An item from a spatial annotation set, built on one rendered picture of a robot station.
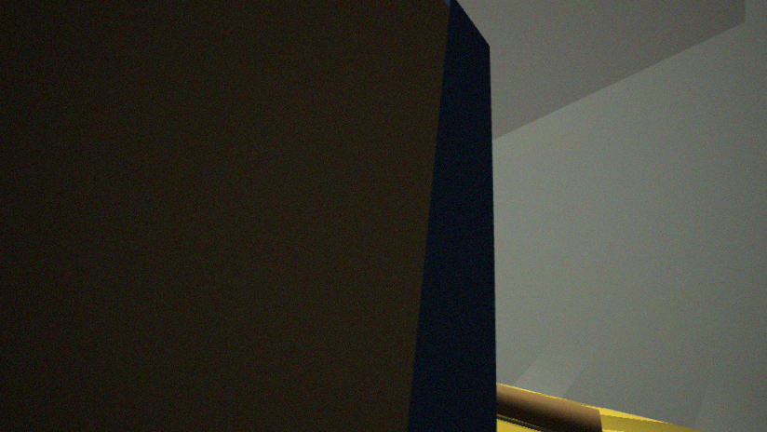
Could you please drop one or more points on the wooden-handled hammer with black head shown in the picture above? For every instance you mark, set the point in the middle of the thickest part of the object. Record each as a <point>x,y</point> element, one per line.
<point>555,415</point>

